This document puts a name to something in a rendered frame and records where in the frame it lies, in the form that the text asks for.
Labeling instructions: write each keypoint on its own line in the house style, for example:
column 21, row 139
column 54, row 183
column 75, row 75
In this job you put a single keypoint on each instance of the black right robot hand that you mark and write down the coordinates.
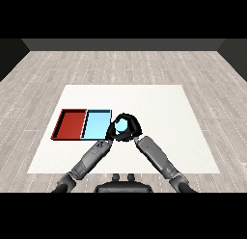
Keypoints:
column 133, row 127

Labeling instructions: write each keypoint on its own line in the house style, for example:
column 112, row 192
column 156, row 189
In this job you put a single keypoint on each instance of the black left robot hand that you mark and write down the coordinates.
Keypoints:
column 111, row 128

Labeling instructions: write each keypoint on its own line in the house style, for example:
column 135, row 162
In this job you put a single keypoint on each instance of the small blue can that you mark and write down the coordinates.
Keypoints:
column 122, row 125

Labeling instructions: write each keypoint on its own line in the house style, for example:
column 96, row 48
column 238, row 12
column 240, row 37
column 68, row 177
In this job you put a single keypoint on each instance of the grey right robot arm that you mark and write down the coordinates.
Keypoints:
column 157, row 156

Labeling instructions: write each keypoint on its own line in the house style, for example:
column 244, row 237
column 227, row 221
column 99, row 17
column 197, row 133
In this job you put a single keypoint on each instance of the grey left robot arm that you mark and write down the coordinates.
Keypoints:
column 91, row 157

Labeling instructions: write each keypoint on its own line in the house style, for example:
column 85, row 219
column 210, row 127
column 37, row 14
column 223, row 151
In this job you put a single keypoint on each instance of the light blue shallow open box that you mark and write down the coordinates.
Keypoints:
column 95, row 124

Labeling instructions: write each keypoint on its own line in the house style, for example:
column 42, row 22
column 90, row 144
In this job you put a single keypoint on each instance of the red shallow open box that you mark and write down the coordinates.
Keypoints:
column 70, row 124

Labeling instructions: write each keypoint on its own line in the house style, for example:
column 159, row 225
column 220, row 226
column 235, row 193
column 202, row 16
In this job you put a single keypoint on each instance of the dark grey robot body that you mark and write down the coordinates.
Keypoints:
column 123, row 186

